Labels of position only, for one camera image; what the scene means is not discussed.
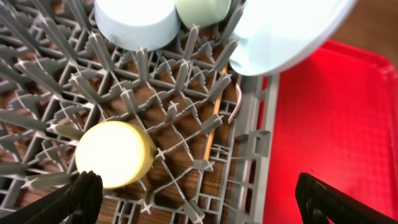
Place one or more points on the pale green bowl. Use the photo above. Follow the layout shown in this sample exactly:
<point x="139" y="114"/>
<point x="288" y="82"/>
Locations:
<point x="202" y="13"/>

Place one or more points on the white round plate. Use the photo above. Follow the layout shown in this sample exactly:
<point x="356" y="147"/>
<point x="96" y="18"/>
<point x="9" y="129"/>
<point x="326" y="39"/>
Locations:
<point x="274" y="35"/>

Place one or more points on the red plastic tray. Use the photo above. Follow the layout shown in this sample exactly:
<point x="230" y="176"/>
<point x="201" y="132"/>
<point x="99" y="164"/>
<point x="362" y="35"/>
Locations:
<point x="336" y="118"/>

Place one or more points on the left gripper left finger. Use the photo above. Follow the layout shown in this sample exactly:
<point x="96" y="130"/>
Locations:
<point x="76" y="203"/>

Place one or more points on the grey dishwasher rack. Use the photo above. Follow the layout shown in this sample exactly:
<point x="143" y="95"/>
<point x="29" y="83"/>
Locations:
<point x="60" y="77"/>

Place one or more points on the yellow plastic cup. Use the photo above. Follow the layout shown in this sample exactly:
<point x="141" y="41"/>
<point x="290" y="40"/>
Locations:
<point x="120" y="153"/>

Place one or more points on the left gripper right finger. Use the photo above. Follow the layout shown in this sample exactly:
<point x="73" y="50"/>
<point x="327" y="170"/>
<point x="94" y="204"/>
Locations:
<point x="319" y="202"/>

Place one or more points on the wooden chopstick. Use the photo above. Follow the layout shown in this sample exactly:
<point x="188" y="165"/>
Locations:
<point x="216" y="89"/>

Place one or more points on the pale blue bowl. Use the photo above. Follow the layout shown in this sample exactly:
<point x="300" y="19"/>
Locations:
<point x="131" y="24"/>

